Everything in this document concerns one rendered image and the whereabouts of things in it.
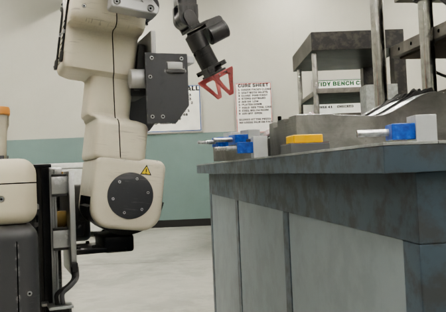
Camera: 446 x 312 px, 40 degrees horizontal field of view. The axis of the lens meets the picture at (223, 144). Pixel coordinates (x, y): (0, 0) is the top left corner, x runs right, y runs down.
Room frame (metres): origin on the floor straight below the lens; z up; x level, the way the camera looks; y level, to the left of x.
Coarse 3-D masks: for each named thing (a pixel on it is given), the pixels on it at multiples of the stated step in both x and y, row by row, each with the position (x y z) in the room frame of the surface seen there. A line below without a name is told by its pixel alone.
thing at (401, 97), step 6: (414, 90) 1.53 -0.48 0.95; (420, 90) 1.55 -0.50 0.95; (426, 90) 1.49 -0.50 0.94; (432, 90) 1.50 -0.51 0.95; (396, 96) 1.64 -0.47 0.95; (402, 96) 1.60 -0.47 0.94; (408, 96) 1.52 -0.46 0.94; (384, 102) 1.63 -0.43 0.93; (390, 102) 1.59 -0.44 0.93; (396, 102) 1.52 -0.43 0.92; (378, 108) 1.62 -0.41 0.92; (390, 108) 1.48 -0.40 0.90; (366, 114) 1.62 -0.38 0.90; (378, 114) 1.47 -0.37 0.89
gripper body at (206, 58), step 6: (204, 48) 1.77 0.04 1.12; (210, 48) 1.79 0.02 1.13; (198, 54) 1.78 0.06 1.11; (204, 54) 1.78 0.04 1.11; (210, 54) 1.78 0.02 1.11; (198, 60) 1.79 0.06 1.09; (204, 60) 1.78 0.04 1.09; (210, 60) 1.78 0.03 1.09; (216, 60) 1.79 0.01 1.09; (222, 60) 1.77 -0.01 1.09; (204, 66) 1.79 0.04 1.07; (210, 66) 1.76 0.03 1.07; (216, 66) 1.82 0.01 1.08; (198, 72) 1.82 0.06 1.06
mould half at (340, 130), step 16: (416, 96) 1.44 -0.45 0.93; (432, 96) 1.43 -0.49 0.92; (368, 112) 1.64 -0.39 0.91; (384, 112) 1.47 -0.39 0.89; (400, 112) 1.42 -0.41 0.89; (416, 112) 1.42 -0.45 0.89; (432, 112) 1.43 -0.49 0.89; (272, 128) 1.60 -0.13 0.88; (288, 128) 1.44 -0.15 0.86; (304, 128) 1.38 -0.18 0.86; (320, 128) 1.39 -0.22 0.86; (336, 128) 1.39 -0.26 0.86; (352, 128) 1.40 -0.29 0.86; (368, 128) 1.40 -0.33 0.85; (384, 128) 1.41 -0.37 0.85; (272, 144) 1.61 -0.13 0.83; (336, 144) 1.39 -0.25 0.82; (352, 144) 1.40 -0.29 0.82
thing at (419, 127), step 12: (408, 120) 1.09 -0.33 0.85; (420, 120) 1.05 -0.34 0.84; (432, 120) 1.05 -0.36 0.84; (360, 132) 1.07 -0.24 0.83; (372, 132) 1.07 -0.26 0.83; (384, 132) 1.07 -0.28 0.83; (396, 132) 1.05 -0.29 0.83; (408, 132) 1.05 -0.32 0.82; (420, 132) 1.05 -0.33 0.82; (432, 132) 1.05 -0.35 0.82
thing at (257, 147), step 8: (256, 136) 1.54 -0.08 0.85; (264, 136) 1.54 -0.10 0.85; (240, 144) 1.54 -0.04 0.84; (248, 144) 1.54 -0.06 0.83; (256, 144) 1.54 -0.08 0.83; (264, 144) 1.54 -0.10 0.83; (240, 152) 1.54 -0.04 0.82; (248, 152) 1.54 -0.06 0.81; (256, 152) 1.54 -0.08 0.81; (264, 152) 1.54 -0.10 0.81
